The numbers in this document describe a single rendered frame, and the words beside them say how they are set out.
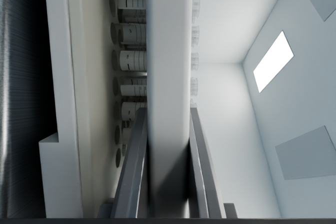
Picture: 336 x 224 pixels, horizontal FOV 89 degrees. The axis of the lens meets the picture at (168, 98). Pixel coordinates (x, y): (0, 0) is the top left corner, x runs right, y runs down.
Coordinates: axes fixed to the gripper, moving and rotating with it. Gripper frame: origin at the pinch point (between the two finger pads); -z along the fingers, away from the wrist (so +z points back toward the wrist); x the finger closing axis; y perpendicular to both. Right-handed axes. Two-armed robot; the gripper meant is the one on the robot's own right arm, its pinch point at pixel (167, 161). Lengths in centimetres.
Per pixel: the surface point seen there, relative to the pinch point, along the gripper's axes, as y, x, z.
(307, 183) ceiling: 246, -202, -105
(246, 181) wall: 329, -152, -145
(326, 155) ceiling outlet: 186, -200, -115
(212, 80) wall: 243, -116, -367
